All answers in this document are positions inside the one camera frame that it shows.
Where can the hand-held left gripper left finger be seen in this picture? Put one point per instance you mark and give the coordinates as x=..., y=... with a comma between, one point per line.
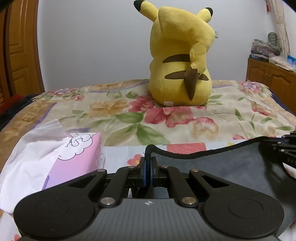
x=144, y=172

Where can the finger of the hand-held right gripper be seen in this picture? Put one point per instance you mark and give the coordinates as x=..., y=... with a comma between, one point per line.
x=286, y=148
x=290, y=136

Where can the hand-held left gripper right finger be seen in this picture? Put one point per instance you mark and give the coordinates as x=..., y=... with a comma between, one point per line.
x=152, y=172

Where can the dark grey towel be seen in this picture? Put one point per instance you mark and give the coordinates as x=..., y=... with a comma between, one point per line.
x=231, y=166

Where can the wooden cabinet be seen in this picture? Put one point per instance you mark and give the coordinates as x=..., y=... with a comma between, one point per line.
x=270, y=75

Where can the floral blanket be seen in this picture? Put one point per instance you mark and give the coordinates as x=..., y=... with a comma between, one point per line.
x=115, y=111

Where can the clear plastic bag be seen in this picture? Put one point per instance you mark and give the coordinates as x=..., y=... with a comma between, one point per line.
x=283, y=62

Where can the blue book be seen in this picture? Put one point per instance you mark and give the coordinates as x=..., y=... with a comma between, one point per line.
x=257, y=58

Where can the stack of folded clothes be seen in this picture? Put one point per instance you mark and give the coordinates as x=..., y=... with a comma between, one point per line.
x=264, y=48

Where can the yellow plush toy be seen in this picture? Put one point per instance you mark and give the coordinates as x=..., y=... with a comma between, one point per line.
x=178, y=64

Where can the cream curtain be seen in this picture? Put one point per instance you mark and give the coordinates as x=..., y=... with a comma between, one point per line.
x=281, y=25

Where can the white tissue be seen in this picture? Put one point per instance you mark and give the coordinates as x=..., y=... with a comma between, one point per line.
x=27, y=162

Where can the dark cloth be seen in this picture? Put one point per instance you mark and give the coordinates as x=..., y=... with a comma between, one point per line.
x=13, y=106

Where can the wooden door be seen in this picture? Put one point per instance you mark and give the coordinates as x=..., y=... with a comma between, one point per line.
x=18, y=46

